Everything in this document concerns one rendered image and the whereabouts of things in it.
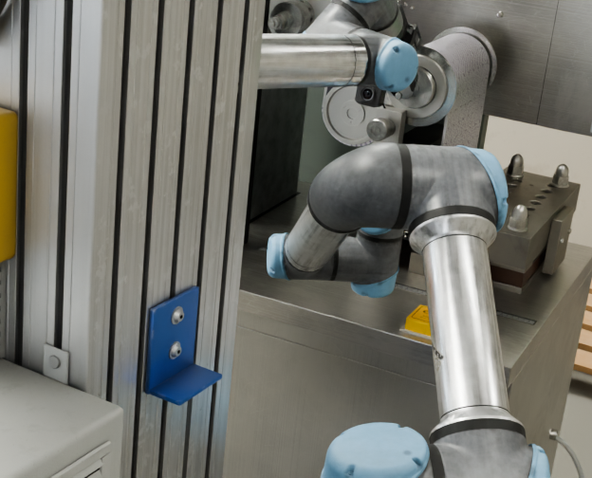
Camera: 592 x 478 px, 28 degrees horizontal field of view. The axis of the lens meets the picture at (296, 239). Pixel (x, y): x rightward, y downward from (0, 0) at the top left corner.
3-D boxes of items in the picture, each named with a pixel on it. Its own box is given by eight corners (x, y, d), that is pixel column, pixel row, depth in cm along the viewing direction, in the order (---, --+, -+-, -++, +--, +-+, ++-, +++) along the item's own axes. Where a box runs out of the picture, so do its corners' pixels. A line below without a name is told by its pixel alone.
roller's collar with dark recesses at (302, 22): (268, 33, 220) (271, -1, 217) (283, 29, 225) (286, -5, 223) (299, 40, 217) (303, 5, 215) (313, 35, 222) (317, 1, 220)
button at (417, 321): (403, 330, 201) (405, 317, 200) (417, 316, 207) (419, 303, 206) (443, 341, 198) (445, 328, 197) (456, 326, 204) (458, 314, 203)
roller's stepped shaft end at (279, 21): (262, 31, 213) (264, 13, 212) (277, 27, 218) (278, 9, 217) (278, 34, 212) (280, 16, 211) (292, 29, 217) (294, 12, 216)
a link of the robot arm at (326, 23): (321, 62, 177) (367, 8, 179) (278, 45, 186) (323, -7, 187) (346, 95, 182) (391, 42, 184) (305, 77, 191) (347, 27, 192)
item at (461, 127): (431, 210, 222) (445, 114, 216) (469, 179, 242) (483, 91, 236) (434, 210, 222) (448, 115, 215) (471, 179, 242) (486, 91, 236)
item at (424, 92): (439, 99, 212) (404, 115, 216) (443, 97, 214) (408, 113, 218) (421, 61, 212) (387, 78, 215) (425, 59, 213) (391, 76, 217)
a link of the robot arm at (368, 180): (320, 210, 152) (265, 295, 198) (403, 214, 153) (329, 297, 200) (319, 125, 155) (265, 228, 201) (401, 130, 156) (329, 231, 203)
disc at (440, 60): (376, 119, 221) (381, 40, 216) (377, 119, 221) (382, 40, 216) (452, 132, 215) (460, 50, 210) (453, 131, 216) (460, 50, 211)
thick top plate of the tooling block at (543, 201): (440, 248, 219) (445, 217, 217) (501, 193, 253) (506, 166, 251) (525, 270, 213) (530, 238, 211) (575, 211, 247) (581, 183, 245)
